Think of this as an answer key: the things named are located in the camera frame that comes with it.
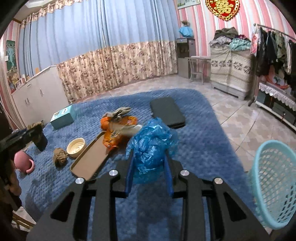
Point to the blue floral curtain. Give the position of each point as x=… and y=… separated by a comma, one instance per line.
x=99, y=48

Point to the white cabinet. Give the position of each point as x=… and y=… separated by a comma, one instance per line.
x=38, y=92

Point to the pink cup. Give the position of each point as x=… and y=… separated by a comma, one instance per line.
x=23, y=162

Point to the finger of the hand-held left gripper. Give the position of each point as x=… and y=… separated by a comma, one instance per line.
x=39, y=140

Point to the cream round bowl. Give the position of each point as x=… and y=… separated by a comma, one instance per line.
x=75, y=144

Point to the low cabinet with lace cloth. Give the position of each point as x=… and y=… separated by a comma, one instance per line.
x=275, y=99

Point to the brown phone case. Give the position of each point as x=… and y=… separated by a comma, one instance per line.
x=91, y=160

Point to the blue plastic bag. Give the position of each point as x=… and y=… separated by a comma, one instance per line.
x=150, y=148

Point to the small white table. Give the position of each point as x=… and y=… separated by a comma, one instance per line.
x=198, y=67

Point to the teal cardboard box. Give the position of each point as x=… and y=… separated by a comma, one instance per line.
x=63, y=117

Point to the clothes rack with clothes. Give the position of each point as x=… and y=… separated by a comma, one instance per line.
x=275, y=51

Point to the person's left hand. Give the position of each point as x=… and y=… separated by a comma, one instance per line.
x=13, y=183

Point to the wall poster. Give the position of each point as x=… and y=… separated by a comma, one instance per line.
x=11, y=55

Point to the grey-green cloth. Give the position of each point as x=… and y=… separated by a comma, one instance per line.
x=120, y=113

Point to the chest with patterned cover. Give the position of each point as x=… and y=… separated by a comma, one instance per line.
x=231, y=69

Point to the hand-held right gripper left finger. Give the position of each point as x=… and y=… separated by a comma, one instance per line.
x=129, y=172

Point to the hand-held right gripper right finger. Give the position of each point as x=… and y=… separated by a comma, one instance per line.
x=168, y=178

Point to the grey water dispenser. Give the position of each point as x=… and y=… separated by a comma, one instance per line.
x=185, y=58

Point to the red and gold wall decoration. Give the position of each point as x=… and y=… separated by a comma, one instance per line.
x=224, y=8

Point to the wall calendar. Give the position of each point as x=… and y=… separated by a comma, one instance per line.
x=187, y=3

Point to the brown knotted cloth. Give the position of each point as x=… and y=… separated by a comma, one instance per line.
x=60, y=157

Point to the blue quilted blanket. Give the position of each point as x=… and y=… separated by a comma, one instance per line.
x=129, y=109

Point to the orange snack packet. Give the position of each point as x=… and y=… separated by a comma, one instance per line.
x=120, y=133

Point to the light blue plastic basket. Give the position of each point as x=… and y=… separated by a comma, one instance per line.
x=275, y=183

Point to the khaki knotted cloth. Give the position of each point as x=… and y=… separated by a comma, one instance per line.
x=35, y=126

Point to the pile of folded clothes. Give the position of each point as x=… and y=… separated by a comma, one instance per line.
x=230, y=38

